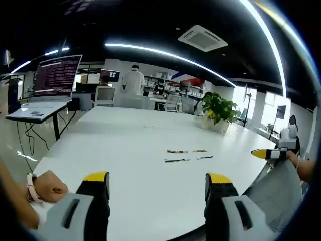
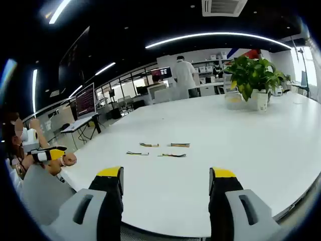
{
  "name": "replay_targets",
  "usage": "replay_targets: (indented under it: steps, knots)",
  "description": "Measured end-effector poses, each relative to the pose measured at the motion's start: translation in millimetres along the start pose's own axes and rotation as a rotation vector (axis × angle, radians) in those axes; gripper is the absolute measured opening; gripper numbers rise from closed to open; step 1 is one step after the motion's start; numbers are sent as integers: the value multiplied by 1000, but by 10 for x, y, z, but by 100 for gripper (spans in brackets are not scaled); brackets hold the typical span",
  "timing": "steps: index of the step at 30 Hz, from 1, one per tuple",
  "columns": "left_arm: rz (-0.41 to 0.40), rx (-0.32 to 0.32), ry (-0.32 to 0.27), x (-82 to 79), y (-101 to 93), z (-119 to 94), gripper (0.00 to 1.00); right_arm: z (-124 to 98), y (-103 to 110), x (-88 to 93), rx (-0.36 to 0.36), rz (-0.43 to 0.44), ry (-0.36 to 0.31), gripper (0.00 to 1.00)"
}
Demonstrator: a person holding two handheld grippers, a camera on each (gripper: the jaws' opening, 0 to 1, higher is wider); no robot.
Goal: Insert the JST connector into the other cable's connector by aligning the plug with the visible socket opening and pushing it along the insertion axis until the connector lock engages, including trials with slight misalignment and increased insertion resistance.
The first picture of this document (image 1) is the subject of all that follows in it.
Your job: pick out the green leafy plant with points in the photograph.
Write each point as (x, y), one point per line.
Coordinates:
(220, 105)

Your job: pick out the pink wrist watch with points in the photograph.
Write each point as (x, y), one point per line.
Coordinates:
(32, 190)

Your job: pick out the person's right hand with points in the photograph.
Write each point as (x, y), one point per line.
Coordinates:
(292, 157)

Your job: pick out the white plant pot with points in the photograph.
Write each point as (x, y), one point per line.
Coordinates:
(210, 125)

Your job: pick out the open silver laptop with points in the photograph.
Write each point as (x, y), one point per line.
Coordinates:
(55, 75)

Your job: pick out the ceiling air conditioner vent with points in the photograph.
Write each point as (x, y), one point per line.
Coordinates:
(203, 37)

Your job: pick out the small monitor on tripod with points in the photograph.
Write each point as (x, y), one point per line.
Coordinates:
(281, 111)

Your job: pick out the black-legged laptop stand table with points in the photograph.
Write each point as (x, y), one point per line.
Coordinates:
(56, 128)

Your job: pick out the dark blue podium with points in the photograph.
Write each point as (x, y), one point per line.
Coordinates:
(12, 95)

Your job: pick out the ceiling light strip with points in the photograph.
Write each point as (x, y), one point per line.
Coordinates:
(281, 65)
(52, 52)
(155, 51)

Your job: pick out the black monitor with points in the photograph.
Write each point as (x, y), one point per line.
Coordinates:
(85, 88)

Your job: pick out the white storage shelves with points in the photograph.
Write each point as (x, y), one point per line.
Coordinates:
(195, 93)

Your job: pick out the white desk partition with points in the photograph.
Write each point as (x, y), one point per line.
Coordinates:
(135, 101)

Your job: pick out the black pole stand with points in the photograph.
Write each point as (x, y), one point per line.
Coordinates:
(248, 108)

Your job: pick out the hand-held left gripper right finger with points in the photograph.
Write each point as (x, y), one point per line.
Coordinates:
(233, 213)

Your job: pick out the white office chair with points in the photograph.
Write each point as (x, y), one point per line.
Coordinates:
(188, 104)
(171, 100)
(105, 96)

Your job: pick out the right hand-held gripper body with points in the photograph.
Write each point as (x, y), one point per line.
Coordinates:
(288, 138)

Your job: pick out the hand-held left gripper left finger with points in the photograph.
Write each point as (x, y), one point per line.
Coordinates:
(82, 208)

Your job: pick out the dark monitor with red windows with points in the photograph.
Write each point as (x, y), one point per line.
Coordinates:
(113, 75)

